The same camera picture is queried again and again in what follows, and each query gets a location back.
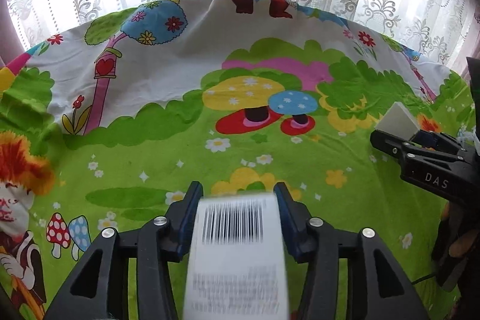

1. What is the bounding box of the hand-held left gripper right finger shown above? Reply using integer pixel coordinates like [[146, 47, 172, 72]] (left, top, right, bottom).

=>
[[274, 182, 430, 320]]

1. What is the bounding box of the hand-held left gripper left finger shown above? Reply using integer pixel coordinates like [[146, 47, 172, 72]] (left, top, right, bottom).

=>
[[45, 181, 205, 320]]

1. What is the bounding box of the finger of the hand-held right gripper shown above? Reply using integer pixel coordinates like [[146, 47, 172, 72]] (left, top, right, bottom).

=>
[[369, 130, 466, 171], [410, 130, 473, 156]]

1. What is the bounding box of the small white box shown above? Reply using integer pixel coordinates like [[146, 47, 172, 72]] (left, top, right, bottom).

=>
[[375, 102, 420, 141]]

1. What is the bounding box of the white barcode box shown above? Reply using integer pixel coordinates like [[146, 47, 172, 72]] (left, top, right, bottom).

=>
[[184, 193, 290, 320]]

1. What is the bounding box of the person's right hand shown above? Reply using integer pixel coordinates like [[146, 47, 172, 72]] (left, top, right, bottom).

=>
[[448, 227, 480, 258]]

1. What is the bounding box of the pink curtain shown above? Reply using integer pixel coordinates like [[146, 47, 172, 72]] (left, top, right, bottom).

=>
[[448, 14, 480, 82], [0, 0, 24, 66]]

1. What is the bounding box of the cartoon printed bedsheet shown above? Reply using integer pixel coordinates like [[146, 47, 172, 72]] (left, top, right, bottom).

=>
[[0, 0, 480, 320]]

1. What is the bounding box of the thin black cable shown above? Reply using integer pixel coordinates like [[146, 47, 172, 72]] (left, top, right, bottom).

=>
[[410, 272, 440, 285]]

